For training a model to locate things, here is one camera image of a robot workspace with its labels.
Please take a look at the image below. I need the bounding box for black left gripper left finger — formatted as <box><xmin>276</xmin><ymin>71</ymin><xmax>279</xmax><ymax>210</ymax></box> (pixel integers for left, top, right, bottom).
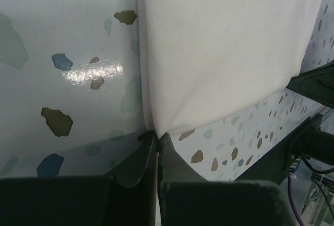
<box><xmin>1</xmin><ymin>131</ymin><xmax>158</xmax><ymax>225</ymax></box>

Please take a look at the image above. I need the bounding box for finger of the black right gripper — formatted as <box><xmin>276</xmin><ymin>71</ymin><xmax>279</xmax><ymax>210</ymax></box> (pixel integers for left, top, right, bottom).
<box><xmin>287</xmin><ymin>63</ymin><xmax>334</xmax><ymax>106</ymax></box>

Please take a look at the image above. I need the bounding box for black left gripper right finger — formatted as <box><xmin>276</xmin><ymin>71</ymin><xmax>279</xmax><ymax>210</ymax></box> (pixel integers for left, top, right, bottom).
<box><xmin>158</xmin><ymin>133</ymin><xmax>295</xmax><ymax>225</ymax></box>

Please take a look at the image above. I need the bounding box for white t-shirt red print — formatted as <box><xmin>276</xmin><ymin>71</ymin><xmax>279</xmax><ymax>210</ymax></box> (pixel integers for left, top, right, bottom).
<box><xmin>137</xmin><ymin>0</ymin><xmax>322</xmax><ymax>136</ymax></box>

